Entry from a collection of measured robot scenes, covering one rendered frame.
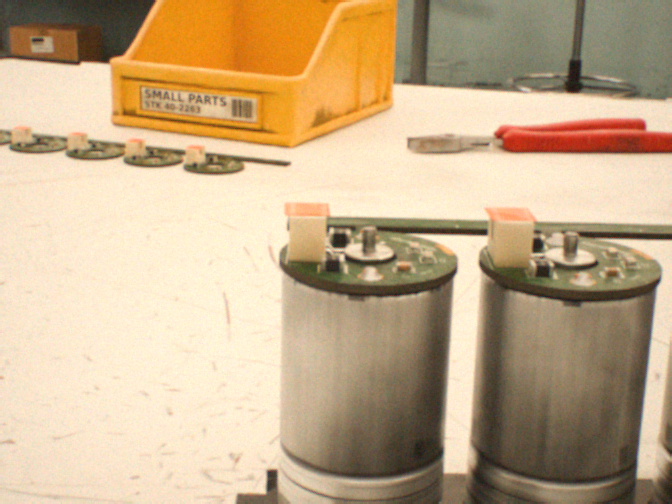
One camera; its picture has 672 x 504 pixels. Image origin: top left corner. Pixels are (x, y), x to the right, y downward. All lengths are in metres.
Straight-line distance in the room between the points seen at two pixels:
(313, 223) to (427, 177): 0.32
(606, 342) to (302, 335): 0.04
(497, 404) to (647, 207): 0.29
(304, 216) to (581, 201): 0.30
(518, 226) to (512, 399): 0.02
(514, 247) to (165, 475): 0.10
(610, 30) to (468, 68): 0.56
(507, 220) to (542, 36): 4.51
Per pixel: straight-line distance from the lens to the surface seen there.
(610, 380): 0.16
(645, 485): 0.20
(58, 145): 0.52
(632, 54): 4.65
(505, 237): 0.16
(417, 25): 3.23
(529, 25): 4.66
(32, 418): 0.26
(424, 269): 0.16
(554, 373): 0.16
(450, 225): 0.18
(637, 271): 0.16
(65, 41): 4.86
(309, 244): 0.16
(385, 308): 0.15
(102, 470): 0.24
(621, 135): 0.54
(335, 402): 0.16
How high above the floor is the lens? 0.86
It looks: 18 degrees down
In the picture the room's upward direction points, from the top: 2 degrees clockwise
